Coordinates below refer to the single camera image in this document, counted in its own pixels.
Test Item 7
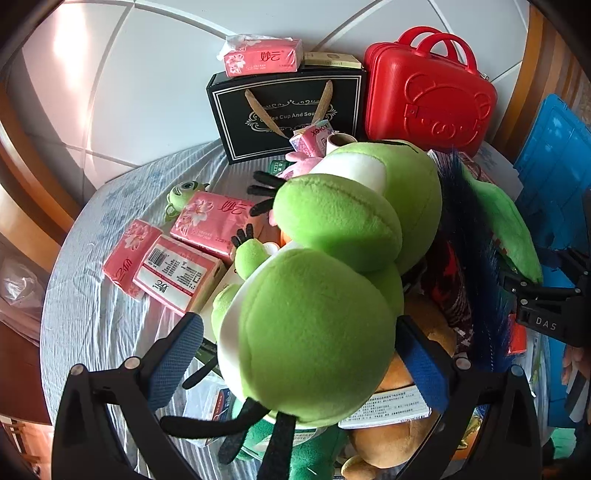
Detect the clear plastic bag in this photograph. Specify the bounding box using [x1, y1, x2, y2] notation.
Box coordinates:
[0, 256, 48, 343]

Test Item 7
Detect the blue feather duster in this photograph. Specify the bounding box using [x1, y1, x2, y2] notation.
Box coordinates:
[435, 151, 514, 376]

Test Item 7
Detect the blue white medicine box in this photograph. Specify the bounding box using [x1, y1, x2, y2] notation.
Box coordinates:
[184, 375, 232, 447]

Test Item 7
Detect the flat gold box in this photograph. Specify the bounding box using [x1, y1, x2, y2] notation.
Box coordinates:
[302, 51, 363, 71]

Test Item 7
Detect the small pink pad pack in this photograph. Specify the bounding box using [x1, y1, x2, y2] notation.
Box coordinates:
[289, 120, 334, 156]

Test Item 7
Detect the pink tissue pack barcode side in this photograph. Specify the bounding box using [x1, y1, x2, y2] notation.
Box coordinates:
[132, 235, 227, 317]

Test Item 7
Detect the orange red snack pack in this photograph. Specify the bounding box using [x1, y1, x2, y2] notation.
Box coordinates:
[507, 318, 528, 354]

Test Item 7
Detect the white barcode medicine box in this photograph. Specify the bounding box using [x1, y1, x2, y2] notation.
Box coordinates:
[338, 386, 440, 430]

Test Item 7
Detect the brown teddy bear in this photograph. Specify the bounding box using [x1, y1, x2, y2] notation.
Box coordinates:
[341, 295, 463, 480]

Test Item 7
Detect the blue plastic crate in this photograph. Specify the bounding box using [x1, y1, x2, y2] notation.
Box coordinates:
[512, 93, 591, 243]

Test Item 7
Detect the black gift box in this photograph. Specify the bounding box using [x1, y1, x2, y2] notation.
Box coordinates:
[205, 66, 368, 166]

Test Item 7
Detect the small green monster toy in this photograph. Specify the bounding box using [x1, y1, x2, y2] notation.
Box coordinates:
[163, 181, 211, 218]

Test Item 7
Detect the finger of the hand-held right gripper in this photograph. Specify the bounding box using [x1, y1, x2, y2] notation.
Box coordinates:
[556, 248, 591, 290]
[499, 271, 584, 304]

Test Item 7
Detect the pink floral tissue pack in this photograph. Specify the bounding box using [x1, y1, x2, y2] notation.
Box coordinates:
[102, 219, 164, 304]
[169, 191, 257, 260]

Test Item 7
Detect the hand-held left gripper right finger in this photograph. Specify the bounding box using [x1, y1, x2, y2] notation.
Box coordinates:
[396, 316, 541, 480]

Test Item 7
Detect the pink plush toy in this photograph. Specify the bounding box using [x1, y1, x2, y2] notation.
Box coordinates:
[281, 154, 325, 182]

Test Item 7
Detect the dark patterned cloth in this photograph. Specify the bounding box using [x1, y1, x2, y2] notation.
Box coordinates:
[414, 230, 477, 343]

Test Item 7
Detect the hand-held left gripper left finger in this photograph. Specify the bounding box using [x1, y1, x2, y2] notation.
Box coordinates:
[52, 312, 205, 480]

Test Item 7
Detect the opened pink tissue pack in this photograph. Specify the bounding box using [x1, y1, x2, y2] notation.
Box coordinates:
[217, 34, 304, 77]

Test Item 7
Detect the brown cardboard roll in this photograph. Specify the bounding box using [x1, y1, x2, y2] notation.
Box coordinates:
[323, 132, 358, 156]

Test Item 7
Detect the green frog hat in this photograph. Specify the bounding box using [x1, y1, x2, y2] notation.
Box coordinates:
[461, 167, 544, 285]

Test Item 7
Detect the red bear suitcase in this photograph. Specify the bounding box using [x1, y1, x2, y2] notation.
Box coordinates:
[363, 26, 499, 156]

